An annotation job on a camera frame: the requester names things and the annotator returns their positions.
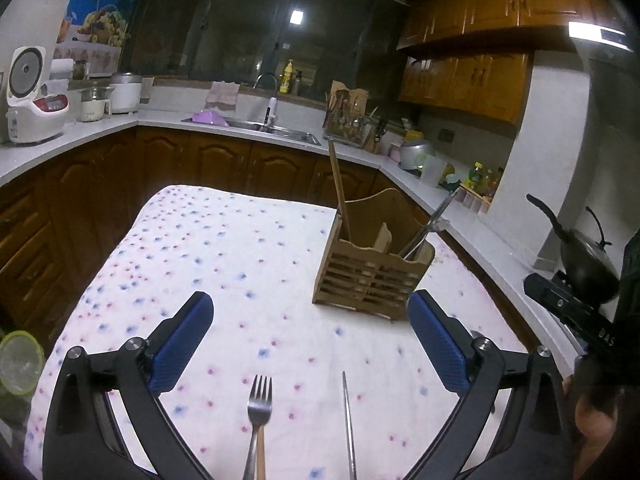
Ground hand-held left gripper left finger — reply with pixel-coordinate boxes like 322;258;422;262
42;290;216;480

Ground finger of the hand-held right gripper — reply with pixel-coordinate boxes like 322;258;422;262
523;274;577;322

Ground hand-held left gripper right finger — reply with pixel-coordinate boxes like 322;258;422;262
400;289;575;480

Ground wooden utensil holder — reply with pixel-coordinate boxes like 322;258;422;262
312;188;436;322

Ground person's right hand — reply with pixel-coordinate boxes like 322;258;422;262
561;374;622;480

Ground black wok with lid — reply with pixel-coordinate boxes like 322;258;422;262
526;194;621;306

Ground metal fork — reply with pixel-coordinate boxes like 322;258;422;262
242;374;274;480

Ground wooden chopstick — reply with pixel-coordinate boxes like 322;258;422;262
255;422;267;480
327;139;352;243

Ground green rim bowl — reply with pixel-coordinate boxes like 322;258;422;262
0;330;43;396

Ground clear plastic pitcher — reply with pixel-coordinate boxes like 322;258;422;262
419;154;447;188

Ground wooden base cabinets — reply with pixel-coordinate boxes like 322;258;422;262
0;127;426;351

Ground metal cooking pot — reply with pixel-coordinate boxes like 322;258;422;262
397;140;435;171

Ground knife block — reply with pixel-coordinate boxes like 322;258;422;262
364;115;388;153

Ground purple plastic basin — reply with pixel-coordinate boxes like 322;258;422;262
192;109;230;126

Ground steel kitchen sink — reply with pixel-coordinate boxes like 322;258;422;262
181;116;322;147

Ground pink hanging towel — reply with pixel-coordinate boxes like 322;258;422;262
206;80;241;113

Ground white electric pot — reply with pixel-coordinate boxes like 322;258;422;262
80;85;113;123

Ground wooden cutlery rack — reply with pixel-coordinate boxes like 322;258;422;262
322;80;371;143

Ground silver lidded cooker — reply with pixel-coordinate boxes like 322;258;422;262
109;72;143;115

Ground range hood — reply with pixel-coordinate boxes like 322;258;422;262
567;21;638;53

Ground white rice cooker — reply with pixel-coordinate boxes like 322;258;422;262
7;46;71;146

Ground paper towel roll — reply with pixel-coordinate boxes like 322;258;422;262
50;57;76;81

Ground dark kitchen window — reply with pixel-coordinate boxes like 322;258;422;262
120;0;411;106

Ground wooden wall cabinet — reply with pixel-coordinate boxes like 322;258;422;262
397;0;626;53
397;52;533;126

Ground fruit wall poster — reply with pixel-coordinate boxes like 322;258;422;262
52;0;151;63

